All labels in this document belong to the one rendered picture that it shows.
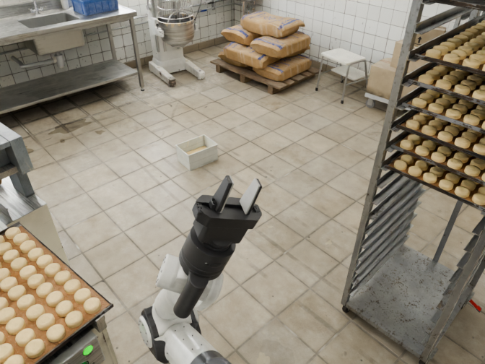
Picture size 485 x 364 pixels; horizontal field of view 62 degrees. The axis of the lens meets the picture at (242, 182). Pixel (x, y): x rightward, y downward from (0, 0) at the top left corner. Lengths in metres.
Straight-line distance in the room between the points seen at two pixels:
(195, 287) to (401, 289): 1.87
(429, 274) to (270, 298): 0.94
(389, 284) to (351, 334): 0.35
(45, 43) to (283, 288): 3.26
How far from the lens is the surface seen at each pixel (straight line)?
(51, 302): 1.43
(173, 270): 0.78
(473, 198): 1.67
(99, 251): 2.87
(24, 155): 1.82
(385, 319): 2.33
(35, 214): 1.96
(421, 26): 1.54
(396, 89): 1.57
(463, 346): 2.58
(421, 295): 2.50
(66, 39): 4.57
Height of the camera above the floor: 1.97
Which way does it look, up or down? 37 degrees down
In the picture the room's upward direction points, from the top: straight up
